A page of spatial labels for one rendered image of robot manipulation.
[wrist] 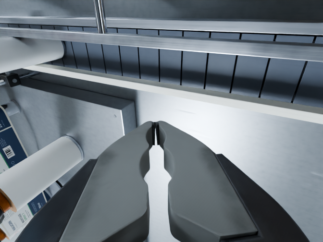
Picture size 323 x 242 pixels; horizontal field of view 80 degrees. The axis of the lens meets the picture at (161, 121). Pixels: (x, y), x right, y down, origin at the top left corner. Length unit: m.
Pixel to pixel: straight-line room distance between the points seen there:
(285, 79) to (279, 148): 0.15
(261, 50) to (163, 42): 0.10
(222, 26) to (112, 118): 0.28
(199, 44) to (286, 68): 0.12
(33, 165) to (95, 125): 0.17
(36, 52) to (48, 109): 0.22
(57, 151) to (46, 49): 0.26
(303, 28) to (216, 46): 0.11
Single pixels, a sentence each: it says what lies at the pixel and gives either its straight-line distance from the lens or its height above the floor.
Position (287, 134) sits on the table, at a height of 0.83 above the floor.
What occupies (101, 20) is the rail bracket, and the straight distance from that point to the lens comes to 0.27.
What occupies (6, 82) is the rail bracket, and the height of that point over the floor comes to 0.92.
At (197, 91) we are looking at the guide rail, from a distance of 0.28.
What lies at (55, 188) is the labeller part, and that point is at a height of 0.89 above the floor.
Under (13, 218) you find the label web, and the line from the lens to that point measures 0.89.
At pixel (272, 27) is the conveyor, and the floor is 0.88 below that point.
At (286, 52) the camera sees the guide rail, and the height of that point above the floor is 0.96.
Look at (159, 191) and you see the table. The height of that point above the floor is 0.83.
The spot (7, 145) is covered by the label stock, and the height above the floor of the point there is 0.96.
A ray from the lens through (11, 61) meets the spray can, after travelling 0.40.
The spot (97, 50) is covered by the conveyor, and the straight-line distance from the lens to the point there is 0.40.
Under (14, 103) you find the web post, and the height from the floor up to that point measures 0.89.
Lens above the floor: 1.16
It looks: 50 degrees down
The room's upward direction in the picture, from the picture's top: 135 degrees counter-clockwise
